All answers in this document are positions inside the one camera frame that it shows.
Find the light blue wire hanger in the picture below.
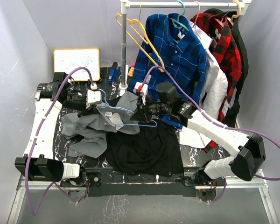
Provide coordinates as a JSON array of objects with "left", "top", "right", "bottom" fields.
[{"left": 97, "top": 88, "right": 158, "bottom": 127}]

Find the blue plaid shirt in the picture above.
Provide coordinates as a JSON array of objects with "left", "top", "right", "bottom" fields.
[{"left": 128, "top": 13, "right": 207, "bottom": 127}]

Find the black hanging garment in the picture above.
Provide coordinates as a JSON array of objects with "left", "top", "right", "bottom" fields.
[{"left": 204, "top": 8, "right": 249, "bottom": 127}]

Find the metal clothes rack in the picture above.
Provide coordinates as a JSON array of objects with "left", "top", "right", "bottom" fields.
[{"left": 115, "top": 0, "right": 251, "bottom": 93}]

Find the aluminium frame rail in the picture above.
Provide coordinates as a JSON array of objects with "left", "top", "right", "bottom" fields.
[{"left": 7, "top": 121, "right": 280, "bottom": 224}]

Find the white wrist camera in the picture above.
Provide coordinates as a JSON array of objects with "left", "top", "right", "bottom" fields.
[
  {"left": 133, "top": 82, "right": 148, "bottom": 105},
  {"left": 85, "top": 84, "right": 102, "bottom": 109}
]

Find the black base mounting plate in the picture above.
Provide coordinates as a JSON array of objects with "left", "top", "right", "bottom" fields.
[{"left": 61, "top": 168, "right": 225, "bottom": 201}]

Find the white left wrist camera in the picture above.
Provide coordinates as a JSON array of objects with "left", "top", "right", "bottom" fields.
[{"left": 85, "top": 84, "right": 102, "bottom": 109}]

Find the red black plaid shirt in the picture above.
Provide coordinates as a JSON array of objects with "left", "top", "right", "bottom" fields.
[{"left": 190, "top": 13, "right": 244, "bottom": 154}]

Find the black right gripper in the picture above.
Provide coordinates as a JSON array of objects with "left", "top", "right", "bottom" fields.
[{"left": 130, "top": 94, "right": 170, "bottom": 124}]

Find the grey shirt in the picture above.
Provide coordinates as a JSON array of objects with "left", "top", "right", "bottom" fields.
[{"left": 61, "top": 92, "right": 140, "bottom": 159}]

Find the white paper price tag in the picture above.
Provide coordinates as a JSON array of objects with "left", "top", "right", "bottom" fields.
[{"left": 109, "top": 113, "right": 123, "bottom": 125}]

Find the beige wooden hanger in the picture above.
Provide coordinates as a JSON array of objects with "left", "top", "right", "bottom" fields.
[{"left": 225, "top": 0, "right": 241, "bottom": 26}]

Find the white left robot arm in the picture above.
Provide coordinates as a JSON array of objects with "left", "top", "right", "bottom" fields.
[{"left": 15, "top": 72, "right": 96, "bottom": 186}]

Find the black shirt on table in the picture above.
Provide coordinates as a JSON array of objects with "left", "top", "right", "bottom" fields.
[{"left": 103, "top": 121, "right": 183, "bottom": 177}]

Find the yellow plastic hanger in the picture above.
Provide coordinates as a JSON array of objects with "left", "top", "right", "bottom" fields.
[{"left": 115, "top": 0, "right": 165, "bottom": 72}]

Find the yellow framed whiteboard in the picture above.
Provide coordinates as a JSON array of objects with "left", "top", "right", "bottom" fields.
[{"left": 53, "top": 48, "right": 100, "bottom": 81}]

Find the teal plastic hanger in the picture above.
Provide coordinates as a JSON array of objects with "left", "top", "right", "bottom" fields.
[{"left": 169, "top": 0, "right": 189, "bottom": 44}]

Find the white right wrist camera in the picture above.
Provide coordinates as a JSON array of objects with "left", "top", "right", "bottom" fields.
[{"left": 133, "top": 82, "right": 148, "bottom": 105}]

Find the pink hanger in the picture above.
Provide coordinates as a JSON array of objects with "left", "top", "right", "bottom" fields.
[{"left": 193, "top": 0, "right": 202, "bottom": 40}]

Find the blue stapler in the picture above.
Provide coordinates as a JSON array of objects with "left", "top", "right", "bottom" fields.
[{"left": 108, "top": 62, "right": 119, "bottom": 84}]

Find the orange small object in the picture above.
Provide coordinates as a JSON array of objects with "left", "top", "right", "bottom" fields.
[{"left": 128, "top": 67, "right": 134, "bottom": 77}]

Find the white woven size label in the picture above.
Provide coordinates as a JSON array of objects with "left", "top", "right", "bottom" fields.
[{"left": 105, "top": 112, "right": 112, "bottom": 117}]

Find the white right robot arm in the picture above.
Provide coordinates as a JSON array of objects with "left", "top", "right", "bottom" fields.
[{"left": 131, "top": 82, "right": 266, "bottom": 185}]

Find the white shirt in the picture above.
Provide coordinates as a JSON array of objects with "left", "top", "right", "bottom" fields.
[{"left": 179, "top": 21, "right": 229, "bottom": 149}]

